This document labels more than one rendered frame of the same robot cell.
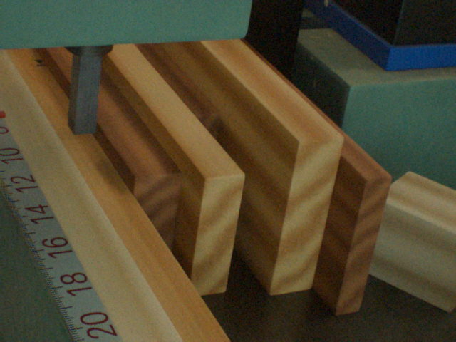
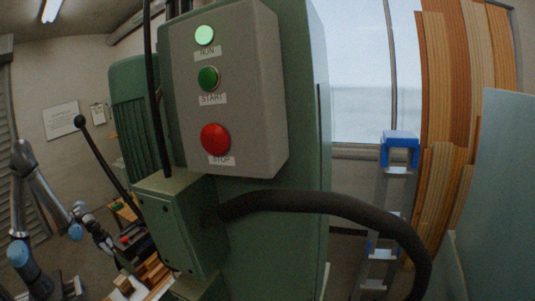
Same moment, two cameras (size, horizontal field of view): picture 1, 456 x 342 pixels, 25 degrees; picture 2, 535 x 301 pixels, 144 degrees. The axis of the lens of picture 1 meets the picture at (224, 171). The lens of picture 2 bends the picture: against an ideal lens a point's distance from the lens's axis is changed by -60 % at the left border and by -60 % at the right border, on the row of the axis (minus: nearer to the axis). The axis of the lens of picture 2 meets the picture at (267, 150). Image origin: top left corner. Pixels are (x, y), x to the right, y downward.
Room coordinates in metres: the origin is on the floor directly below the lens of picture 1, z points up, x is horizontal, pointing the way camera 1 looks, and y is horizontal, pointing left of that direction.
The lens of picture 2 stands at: (0.44, 0.60, 1.40)
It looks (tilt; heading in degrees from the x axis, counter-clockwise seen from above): 17 degrees down; 231
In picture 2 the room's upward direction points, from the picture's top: 6 degrees counter-clockwise
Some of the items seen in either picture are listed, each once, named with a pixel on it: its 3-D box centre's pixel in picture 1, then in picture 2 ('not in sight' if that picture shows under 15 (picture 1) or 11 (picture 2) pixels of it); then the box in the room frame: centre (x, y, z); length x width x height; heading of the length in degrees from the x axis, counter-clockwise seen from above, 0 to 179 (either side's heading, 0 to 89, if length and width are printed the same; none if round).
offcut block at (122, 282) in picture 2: not in sight; (122, 283); (0.61, 0.04, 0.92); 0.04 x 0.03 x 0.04; 35
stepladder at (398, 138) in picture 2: not in sight; (384, 239); (-0.51, 0.37, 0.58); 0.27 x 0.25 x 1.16; 26
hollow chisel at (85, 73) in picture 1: (85, 72); not in sight; (0.36, 0.06, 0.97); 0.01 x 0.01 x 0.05; 29
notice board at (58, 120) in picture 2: not in sight; (62, 119); (1.30, -2.80, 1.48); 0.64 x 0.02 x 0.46; 24
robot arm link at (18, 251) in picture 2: not in sight; (22, 259); (1.08, -0.20, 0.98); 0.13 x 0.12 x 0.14; 115
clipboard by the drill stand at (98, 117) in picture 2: not in sight; (98, 113); (0.73, -3.03, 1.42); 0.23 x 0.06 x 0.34; 24
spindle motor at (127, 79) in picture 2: not in sight; (150, 123); (0.36, 0.06, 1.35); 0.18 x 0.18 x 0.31
